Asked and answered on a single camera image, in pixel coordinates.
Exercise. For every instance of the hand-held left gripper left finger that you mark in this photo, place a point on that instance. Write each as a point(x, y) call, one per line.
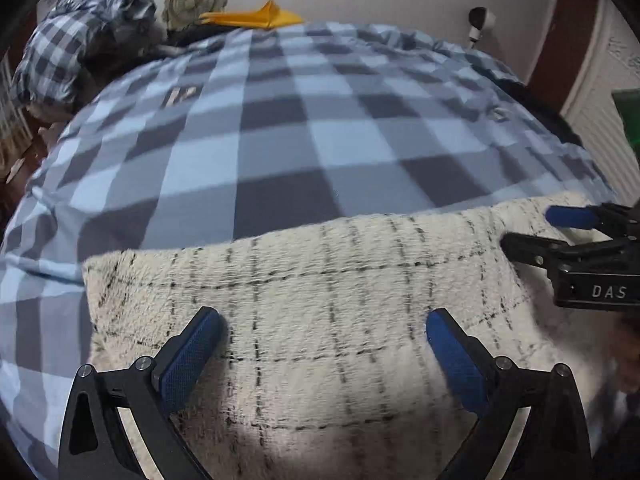
point(187, 360)

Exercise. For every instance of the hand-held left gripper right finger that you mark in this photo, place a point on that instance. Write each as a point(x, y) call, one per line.
point(457, 360)

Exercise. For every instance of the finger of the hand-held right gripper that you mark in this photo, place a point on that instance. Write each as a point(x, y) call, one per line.
point(530, 249)
point(572, 216)

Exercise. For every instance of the cream fleece garment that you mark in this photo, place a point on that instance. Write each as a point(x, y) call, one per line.
point(325, 330)

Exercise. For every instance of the white slatted cabinet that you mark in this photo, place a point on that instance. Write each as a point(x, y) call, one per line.
point(607, 110)

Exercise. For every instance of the green object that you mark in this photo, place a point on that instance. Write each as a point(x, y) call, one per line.
point(629, 117)

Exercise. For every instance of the dark brown door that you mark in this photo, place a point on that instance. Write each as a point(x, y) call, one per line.
point(565, 45)

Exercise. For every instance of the blue grey checked blanket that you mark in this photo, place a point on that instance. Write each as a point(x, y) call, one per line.
point(310, 125)

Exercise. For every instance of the crumpled checked bedding pile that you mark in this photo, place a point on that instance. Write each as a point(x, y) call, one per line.
point(65, 45)

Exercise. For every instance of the yellow cloth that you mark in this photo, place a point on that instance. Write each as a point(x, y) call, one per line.
point(260, 17)

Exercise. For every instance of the beige table fan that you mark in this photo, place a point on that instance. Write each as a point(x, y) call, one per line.
point(192, 2)

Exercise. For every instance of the black white wall device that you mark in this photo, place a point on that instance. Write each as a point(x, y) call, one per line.
point(479, 22)

